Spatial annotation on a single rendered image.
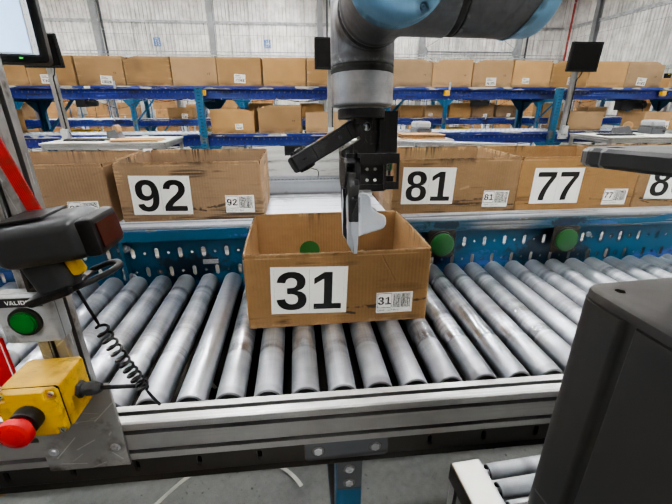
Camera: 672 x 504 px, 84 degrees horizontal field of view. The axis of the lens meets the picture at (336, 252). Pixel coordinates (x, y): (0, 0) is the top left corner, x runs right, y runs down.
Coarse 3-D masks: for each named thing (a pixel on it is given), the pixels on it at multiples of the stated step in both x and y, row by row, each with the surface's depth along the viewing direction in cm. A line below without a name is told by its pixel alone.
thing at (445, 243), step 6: (438, 234) 109; (444, 234) 109; (432, 240) 109; (438, 240) 109; (444, 240) 109; (450, 240) 109; (432, 246) 110; (438, 246) 110; (444, 246) 110; (450, 246) 110; (438, 252) 110; (444, 252) 111
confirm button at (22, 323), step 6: (18, 312) 46; (24, 312) 46; (12, 318) 45; (18, 318) 46; (24, 318) 46; (30, 318) 46; (12, 324) 46; (18, 324) 46; (24, 324) 46; (30, 324) 46; (36, 324) 46; (18, 330) 46; (24, 330) 46; (30, 330) 46
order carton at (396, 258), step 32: (256, 224) 101; (288, 224) 103; (320, 224) 104; (256, 256) 74; (288, 256) 75; (320, 256) 76; (352, 256) 77; (384, 256) 77; (416, 256) 78; (256, 288) 77; (352, 288) 79; (384, 288) 80; (416, 288) 81; (256, 320) 80; (288, 320) 81; (320, 320) 82; (352, 320) 82; (384, 320) 83
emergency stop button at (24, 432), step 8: (0, 424) 43; (8, 424) 43; (16, 424) 43; (24, 424) 44; (0, 432) 43; (8, 432) 43; (16, 432) 43; (24, 432) 44; (32, 432) 44; (0, 440) 43; (8, 440) 43; (16, 440) 43; (24, 440) 44; (32, 440) 45; (16, 448) 44
